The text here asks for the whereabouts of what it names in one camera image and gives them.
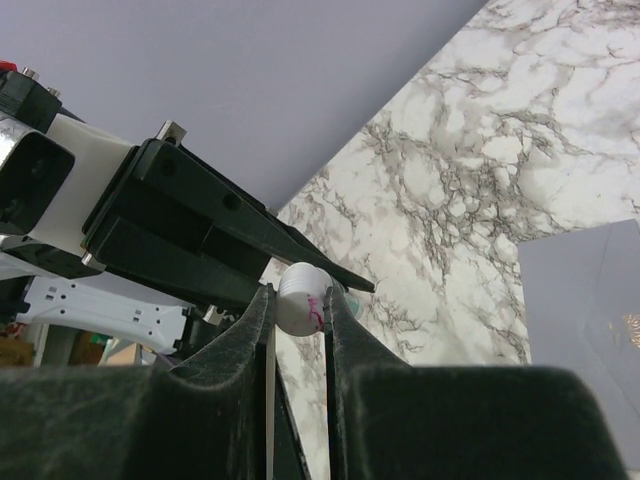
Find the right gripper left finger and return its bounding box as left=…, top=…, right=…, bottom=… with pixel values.
left=1, top=286, right=275, bottom=479

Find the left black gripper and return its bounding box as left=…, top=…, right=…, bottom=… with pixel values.
left=82, top=121, right=375, bottom=310

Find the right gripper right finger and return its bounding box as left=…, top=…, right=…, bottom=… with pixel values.
left=324, top=287, right=626, bottom=479

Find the white glue stick cap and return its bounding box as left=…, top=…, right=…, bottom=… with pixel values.
left=276, top=262, right=333, bottom=337

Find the grey envelope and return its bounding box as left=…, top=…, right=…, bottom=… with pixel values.
left=514, top=218, right=640, bottom=371

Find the green white glue stick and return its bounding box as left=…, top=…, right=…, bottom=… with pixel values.
left=344, top=292, right=363, bottom=319

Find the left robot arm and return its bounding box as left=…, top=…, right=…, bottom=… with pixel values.
left=1, top=116, right=374, bottom=354

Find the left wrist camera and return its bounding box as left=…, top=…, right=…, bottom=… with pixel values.
left=1, top=62, right=133, bottom=256

